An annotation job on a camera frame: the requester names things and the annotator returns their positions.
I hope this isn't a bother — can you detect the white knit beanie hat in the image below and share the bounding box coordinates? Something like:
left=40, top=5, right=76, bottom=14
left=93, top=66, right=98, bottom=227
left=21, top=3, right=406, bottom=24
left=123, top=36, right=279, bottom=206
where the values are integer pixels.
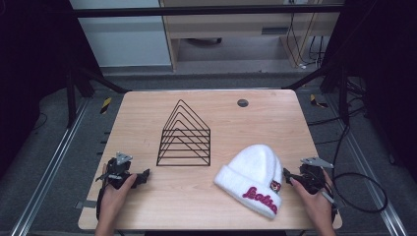
left=213, top=144, right=284, bottom=220

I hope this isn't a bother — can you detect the bundle of hanging cables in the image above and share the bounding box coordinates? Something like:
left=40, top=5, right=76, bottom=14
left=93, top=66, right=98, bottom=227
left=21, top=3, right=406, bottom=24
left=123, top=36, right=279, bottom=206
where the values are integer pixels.
left=285, top=0, right=327, bottom=71

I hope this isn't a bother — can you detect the aluminium floor rail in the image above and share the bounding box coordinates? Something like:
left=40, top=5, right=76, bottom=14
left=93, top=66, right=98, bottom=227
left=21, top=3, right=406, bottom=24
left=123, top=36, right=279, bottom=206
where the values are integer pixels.
left=326, top=93, right=409, bottom=236
left=9, top=97, right=90, bottom=236

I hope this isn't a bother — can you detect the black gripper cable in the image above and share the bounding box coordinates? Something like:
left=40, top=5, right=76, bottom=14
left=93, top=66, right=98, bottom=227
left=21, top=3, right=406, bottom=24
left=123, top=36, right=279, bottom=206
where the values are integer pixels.
left=95, top=181, right=109, bottom=221
left=323, top=123, right=389, bottom=214

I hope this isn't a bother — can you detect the black horizontal frame bar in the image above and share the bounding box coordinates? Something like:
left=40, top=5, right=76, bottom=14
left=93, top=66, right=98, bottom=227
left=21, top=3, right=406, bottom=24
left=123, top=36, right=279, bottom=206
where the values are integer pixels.
left=70, top=5, right=346, bottom=19

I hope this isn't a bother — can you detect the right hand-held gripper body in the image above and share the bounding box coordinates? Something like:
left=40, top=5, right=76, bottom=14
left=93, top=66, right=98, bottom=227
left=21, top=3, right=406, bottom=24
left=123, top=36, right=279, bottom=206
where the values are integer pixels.
left=298, top=156, right=336, bottom=206

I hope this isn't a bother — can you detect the white cabinet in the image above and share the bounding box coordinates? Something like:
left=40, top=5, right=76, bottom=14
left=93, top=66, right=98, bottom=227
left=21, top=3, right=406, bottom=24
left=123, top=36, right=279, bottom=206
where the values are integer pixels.
left=69, top=0, right=173, bottom=69

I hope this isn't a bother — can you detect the light wooden desk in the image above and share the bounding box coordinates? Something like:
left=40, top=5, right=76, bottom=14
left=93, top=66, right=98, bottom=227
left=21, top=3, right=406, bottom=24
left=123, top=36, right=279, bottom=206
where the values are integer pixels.
left=158, top=0, right=345, bottom=71

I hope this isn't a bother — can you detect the black wire file rack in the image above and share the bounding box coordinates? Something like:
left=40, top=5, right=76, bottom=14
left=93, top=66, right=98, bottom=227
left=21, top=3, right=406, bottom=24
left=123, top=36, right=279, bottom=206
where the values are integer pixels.
left=155, top=98, right=211, bottom=167

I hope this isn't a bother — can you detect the black metal stand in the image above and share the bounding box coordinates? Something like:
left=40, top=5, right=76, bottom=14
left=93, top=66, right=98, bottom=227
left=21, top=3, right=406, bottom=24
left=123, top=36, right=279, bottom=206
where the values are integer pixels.
left=282, top=64, right=351, bottom=126
left=64, top=64, right=130, bottom=130

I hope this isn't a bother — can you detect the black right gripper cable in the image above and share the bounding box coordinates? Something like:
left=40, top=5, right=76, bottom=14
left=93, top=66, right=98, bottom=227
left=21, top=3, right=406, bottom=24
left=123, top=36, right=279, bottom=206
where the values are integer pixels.
left=323, top=123, right=389, bottom=214

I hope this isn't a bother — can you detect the yellow black striped tape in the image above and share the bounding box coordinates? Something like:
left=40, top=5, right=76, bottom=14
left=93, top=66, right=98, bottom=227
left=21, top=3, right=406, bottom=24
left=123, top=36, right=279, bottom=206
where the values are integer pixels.
left=309, top=93, right=329, bottom=109
left=99, top=96, right=113, bottom=115

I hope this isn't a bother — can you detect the person's left hand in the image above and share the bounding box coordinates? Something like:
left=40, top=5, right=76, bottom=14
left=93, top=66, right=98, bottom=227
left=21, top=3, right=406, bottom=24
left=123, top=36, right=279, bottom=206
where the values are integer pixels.
left=95, top=163, right=139, bottom=228

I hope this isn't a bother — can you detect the person's right hand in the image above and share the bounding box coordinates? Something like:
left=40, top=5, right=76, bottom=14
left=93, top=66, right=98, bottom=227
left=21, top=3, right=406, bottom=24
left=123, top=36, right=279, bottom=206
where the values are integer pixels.
left=289, top=169, right=336, bottom=230

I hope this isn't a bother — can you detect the black curtain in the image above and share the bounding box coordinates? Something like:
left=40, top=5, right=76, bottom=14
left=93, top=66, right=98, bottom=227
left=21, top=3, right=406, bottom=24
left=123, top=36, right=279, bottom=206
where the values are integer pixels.
left=319, top=0, right=417, bottom=183
left=0, top=0, right=103, bottom=180

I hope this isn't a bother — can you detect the grey tape strip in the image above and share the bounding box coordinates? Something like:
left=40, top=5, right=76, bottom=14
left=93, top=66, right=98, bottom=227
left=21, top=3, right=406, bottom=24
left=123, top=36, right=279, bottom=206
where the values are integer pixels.
left=74, top=200, right=98, bottom=210

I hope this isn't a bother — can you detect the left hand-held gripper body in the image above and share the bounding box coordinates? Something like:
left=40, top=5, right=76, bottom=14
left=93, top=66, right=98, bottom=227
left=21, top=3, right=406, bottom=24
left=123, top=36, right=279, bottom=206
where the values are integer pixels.
left=95, top=150, right=139, bottom=191

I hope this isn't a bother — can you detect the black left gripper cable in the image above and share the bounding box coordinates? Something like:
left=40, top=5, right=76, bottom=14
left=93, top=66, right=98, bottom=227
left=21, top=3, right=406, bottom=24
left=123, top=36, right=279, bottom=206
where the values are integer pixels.
left=95, top=181, right=109, bottom=221

